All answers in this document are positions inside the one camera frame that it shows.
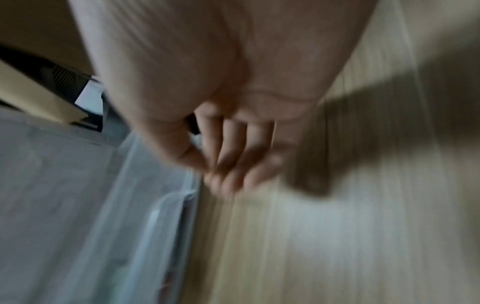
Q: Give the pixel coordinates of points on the person's right hand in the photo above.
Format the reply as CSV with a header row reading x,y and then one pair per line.
x,y
210,59

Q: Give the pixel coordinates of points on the white paper sheet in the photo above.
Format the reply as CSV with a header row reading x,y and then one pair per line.
x,y
90,98

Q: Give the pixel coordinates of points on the black device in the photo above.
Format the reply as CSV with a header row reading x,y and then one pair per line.
x,y
56,71

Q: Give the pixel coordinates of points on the brown cardboard box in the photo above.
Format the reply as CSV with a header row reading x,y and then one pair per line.
x,y
33,35

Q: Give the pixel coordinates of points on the clear plastic storage box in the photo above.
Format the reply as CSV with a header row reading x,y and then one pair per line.
x,y
75,207

